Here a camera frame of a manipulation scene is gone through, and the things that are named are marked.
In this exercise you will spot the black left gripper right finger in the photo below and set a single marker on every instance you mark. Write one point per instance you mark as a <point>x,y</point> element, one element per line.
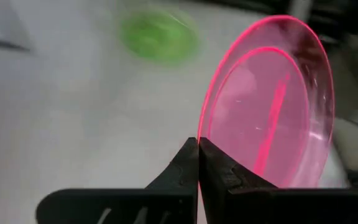
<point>259,205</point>

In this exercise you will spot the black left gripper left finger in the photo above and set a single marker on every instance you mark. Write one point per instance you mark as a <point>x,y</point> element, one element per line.
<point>154,205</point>

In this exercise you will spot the pink translucent plate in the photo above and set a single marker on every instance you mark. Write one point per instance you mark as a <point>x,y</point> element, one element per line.
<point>259,109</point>

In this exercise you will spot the green translucent plate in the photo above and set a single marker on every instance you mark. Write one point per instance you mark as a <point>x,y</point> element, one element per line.
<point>158,37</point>

